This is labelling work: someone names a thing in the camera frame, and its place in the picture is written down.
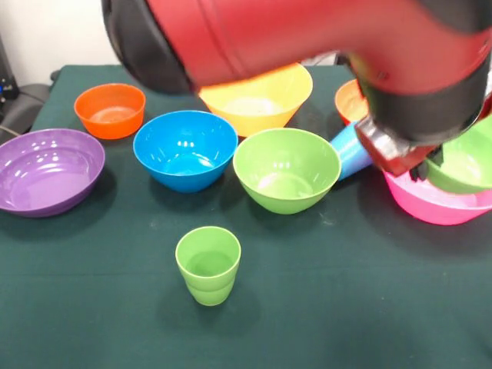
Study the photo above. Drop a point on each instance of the blue bowl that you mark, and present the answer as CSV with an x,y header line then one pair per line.
x,y
184,173

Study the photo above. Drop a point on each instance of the small orange bowl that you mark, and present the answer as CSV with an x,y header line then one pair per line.
x,y
109,125

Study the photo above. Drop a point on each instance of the large yellow-orange bowl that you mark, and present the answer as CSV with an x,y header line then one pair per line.
x,y
265,111

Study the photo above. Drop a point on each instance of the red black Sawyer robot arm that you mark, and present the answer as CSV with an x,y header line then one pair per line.
x,y
307,38

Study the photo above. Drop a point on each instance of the large pink bowl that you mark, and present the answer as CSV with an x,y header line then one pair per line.
x,y
442,207

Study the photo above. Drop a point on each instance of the wide purple bowl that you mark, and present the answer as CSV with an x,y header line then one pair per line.
x,y
46,180

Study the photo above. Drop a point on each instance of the blue cup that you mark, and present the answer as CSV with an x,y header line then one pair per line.
x,y
348,153

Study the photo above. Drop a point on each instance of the large green bowl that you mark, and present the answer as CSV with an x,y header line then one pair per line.
x,y
286,180

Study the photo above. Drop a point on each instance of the small green bowl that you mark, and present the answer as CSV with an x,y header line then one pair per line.
x,y
465,165

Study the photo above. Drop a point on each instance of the stack of green cups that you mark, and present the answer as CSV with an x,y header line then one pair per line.
x,y
209,284

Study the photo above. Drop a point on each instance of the black equipment box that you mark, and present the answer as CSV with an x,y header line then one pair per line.
x,y
7,73

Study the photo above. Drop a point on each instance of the dark green tablecloth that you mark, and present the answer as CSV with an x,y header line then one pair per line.
x,y
115,326

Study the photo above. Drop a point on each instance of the wide red-orange bowl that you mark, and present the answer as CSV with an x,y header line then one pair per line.
x,y
350,104

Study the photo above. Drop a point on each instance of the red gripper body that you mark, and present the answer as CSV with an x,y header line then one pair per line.
x,y
392,153

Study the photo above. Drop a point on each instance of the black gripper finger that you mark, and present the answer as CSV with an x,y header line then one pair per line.
x,y
419,173
432,157

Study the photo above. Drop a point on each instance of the grey chair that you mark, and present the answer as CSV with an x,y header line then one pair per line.
x,y
23,105

